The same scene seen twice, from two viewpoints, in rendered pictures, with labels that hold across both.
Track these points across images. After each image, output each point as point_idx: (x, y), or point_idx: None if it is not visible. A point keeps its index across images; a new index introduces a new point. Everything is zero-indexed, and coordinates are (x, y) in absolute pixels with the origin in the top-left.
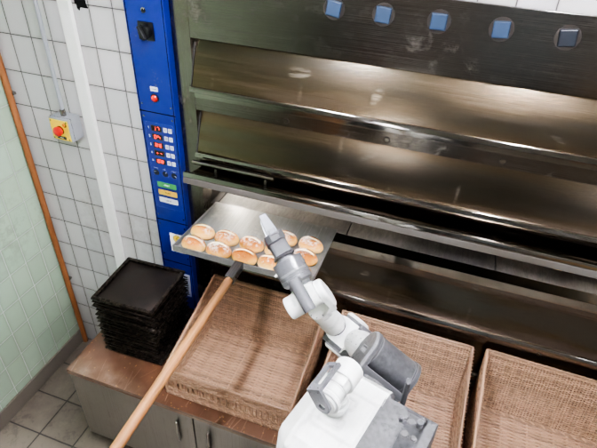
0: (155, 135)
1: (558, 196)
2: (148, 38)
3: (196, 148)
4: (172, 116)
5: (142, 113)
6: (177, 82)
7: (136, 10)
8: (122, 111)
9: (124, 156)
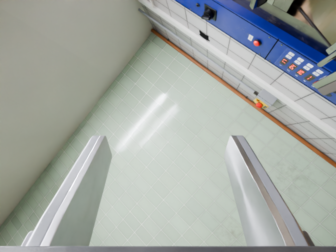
0: (290, 67)
1: None
2: (214, 14)
3: (327, 43)
4: (277, 40)
5: (268, 59)
6: (255, 13)
7: (199, 9)
8: (268, 68)
9: (304, 95)
